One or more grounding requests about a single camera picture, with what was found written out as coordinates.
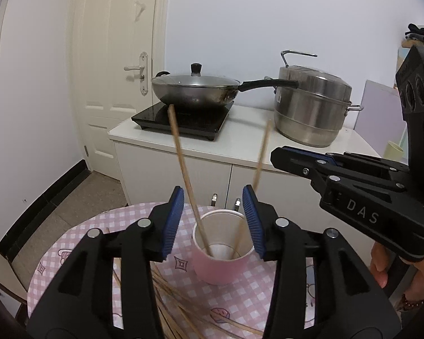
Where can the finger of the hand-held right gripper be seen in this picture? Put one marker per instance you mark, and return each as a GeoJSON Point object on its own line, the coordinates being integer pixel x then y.
{"type": "Point", "coordinates": [293, 164]}
{"type": "Point", "coordinates": [367, 164]}

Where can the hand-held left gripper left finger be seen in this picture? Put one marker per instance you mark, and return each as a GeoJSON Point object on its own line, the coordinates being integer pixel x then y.
{"type": "Point", "coordinates": [173, 219]}

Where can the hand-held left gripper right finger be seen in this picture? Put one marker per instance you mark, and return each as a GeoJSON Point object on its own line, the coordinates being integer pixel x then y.
{"type": "Point", "coordinates": [252, 219]}

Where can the wooden chopstick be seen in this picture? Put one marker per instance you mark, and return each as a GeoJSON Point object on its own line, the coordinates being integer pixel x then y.
{"type": "Point", "coordinates": [182, 162]}
{"type": "Point", "coordinates": [263, 148]}

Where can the pink paper cup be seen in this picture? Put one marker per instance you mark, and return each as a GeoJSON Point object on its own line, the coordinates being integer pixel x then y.
{"type": "Point", "coordinates": [215, 272]}

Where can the pile of wooden chopsticks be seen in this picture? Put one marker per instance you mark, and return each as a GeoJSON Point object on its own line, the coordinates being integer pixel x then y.
{"type": "Point", "coordinates": [176, 300]}

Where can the person's right hand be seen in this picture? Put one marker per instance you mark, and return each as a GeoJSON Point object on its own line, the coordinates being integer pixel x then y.
{"type": "Point", "coordinates": [378, 268]}

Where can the white cabinet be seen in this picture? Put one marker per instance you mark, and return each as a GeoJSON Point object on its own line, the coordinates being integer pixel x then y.
{"type": "Point", "coordinates": [286, 190]}

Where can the pale green cup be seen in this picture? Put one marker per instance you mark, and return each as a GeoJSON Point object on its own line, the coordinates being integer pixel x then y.
{"type": "Point", "coordinates": [395, 152]}

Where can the stainless steel steamer pot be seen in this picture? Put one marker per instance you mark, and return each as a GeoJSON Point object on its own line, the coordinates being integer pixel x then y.
{"type": "Point", "coordinates": [304, 113]}

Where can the lavender board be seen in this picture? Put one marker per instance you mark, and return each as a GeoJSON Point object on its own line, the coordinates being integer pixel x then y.
{"type": "Point", "coordinates": [378, 113]}

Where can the pink checkered tablecloth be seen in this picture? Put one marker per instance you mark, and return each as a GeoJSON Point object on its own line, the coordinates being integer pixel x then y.
{"type": "Point", "coordinates": [251, 296]}

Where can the black induction cooktop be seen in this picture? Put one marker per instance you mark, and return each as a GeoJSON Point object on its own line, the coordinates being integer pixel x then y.
{"type": "Point", "coordinates": [198, 123]}

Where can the glass wok lid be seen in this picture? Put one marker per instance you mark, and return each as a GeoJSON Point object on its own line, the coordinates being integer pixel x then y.
{"type": "Point", "coordinates": [198, 79]}

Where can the dark folded clothes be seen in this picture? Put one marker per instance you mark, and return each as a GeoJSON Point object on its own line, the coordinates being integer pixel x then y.
{"type": "Point", "coordinates": [417, 31]}

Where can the beige board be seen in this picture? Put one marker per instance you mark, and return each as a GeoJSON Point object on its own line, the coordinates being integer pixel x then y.
{"type": "Point", "coordinates": [7, 275]}

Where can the white door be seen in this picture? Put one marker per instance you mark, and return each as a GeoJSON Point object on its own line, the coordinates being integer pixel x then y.
{"type": "Point", "coordinates": [106, 24]}

